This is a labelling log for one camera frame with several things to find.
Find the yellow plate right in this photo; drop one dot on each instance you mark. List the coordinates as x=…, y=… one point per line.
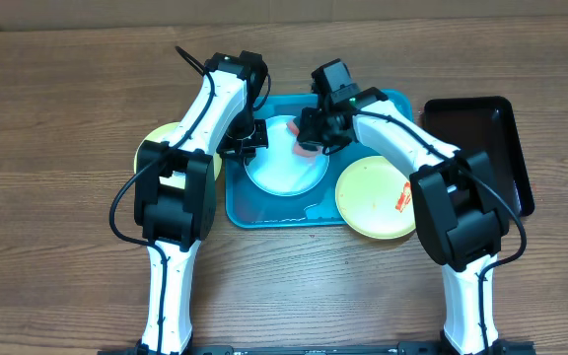
x=374, y=198

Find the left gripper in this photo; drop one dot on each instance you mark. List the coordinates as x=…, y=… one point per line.
x=229, y=150

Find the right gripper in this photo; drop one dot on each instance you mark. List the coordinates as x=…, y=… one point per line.
x=314, y=135

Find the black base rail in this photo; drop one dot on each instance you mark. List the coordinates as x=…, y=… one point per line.
x=402, y=348

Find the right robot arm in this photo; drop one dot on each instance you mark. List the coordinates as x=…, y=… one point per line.
x=460, y=216

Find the light blue plate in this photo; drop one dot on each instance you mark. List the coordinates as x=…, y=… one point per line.
x=277, y=169

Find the teal plastic tray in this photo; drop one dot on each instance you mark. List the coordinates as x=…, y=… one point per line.
x=250, y=207

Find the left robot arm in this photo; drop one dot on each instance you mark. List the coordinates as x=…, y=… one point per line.
x=175, y=198

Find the red sponge with green scourer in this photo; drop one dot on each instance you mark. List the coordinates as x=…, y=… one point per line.
x=299, y=149

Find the black plastic tray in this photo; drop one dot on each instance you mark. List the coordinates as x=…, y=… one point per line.
x=486, y=124

